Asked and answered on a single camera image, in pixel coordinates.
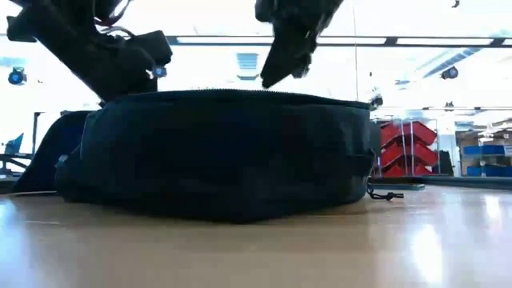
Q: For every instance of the black ceiling light rail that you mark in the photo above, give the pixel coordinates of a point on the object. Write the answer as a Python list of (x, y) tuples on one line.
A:
[(392, 41)]

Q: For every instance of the red storage bin rack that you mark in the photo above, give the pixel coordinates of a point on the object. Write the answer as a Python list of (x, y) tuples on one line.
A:
[(420, 136)]

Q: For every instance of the ceiling air vent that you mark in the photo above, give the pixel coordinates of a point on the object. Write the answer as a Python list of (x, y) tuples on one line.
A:
[(247, 64)]

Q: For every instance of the dark blue backpack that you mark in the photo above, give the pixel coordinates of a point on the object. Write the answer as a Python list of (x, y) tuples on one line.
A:
[(220, 160)]

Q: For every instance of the black ceiling spotlight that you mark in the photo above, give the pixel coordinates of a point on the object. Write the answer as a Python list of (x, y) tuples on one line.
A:
[(450, 73), (159, 72), (17, 77)]

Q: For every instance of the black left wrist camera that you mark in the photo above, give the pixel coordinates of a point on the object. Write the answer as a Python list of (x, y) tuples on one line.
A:
[(154, 46)]

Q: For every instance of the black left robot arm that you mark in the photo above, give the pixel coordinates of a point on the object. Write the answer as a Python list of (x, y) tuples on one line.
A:
[(52, 12)]

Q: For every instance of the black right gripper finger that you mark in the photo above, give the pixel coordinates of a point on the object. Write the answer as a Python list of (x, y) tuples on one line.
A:
[(303, 69), (286, 56)]

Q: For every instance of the silver ceiling duct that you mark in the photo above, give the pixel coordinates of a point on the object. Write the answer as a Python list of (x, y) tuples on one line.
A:
[(452, 61)]

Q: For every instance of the shelf with blue bins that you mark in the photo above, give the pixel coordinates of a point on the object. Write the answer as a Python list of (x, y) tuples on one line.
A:
[(484, 150)]

